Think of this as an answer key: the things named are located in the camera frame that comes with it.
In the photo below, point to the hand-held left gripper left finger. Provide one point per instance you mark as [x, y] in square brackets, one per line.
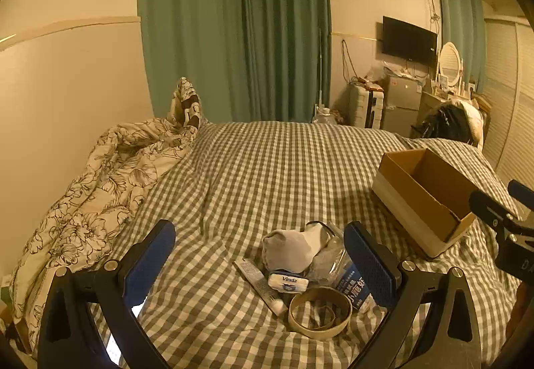
[146, 264]

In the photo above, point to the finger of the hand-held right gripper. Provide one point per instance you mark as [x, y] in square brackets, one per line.
[486, 205]
[521, 189]

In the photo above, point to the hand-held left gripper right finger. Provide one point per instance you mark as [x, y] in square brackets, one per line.
[367, 264]

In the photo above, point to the clear cotton swab jar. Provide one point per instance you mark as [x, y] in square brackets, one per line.
[356, 289]

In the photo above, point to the white sock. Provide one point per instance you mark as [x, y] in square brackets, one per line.
[288, 252]
[315, 235]

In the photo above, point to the cardboard box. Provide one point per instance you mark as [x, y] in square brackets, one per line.
[400, 202]

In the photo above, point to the blue white tissue packet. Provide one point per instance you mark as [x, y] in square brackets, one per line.
[288, 282]

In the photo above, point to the brown tape roll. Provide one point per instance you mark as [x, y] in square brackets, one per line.
[301, 325]

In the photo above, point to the white toothpaste tube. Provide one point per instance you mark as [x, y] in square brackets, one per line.
[260, 287]

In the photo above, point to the person's right forearm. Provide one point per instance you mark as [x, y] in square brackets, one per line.
[521, 302]

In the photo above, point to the white padded jacket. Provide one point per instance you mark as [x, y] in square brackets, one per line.
[475, 118]

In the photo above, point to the floral quilt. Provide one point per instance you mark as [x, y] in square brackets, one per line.
[83, 206]

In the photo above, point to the white louvred wardrobe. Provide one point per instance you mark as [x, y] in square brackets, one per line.
[509, 102]

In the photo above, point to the black jacket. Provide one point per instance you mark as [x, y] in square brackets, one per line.
[446, 121]

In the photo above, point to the white dressing table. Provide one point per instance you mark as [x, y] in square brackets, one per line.
[429, 100]

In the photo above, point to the silver small fridge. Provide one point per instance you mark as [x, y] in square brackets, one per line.
[402, 102]

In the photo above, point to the checked bed sheet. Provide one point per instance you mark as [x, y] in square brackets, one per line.
[271, 169]

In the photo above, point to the oval vanity mirror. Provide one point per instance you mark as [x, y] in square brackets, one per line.
[450, 60]

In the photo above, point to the clear water jug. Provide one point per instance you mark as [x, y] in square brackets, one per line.
[324, 114]

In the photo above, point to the white suitcase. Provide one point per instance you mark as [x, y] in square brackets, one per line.
[363, 106]

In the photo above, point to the patterned pillow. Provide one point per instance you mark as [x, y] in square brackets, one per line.
[183, 102]

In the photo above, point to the narrow green curtain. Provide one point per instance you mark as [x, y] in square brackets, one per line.
[459, 27]

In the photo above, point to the white mop pole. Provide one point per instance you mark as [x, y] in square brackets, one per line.
[320, 68]

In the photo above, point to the green curtain beside pole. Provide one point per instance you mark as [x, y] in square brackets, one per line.
[288, 39]

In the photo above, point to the wide green curtain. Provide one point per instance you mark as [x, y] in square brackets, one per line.
[187, 27]

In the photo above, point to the black wall television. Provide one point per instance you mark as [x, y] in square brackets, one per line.
[409, 37]

